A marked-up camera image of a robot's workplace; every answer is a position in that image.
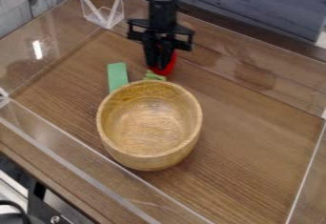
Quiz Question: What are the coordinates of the red plush strawberry toy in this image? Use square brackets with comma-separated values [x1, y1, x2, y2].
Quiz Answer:
[144, 52, 176, 81]

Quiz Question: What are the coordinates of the black cable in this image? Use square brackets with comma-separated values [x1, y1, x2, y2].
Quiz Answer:
[0, 199, 31, 224]

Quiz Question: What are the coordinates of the black table leg bracket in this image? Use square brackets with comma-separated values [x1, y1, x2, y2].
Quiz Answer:
[27, 181, 72, 224]

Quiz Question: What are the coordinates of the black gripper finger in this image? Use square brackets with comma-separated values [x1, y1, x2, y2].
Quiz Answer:
[143, 37, 158, 67]
[159, 41, 175, 70]

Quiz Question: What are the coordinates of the wooden bowl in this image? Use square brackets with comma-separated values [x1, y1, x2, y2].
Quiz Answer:
[95, 80, 203, 172]

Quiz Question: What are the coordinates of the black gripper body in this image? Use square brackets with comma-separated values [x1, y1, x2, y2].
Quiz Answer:
[126, 18, 195, 51]

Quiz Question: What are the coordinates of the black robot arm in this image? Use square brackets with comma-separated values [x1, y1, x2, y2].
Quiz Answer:
[127, 0, 195, 75]

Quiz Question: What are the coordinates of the green rectangular block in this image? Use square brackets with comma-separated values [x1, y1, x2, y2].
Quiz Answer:
[107, 62, 128, 92]

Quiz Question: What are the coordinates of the clear acrylic corner bracket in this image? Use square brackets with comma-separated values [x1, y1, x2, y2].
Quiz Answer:
[80, 0, 124, 30]

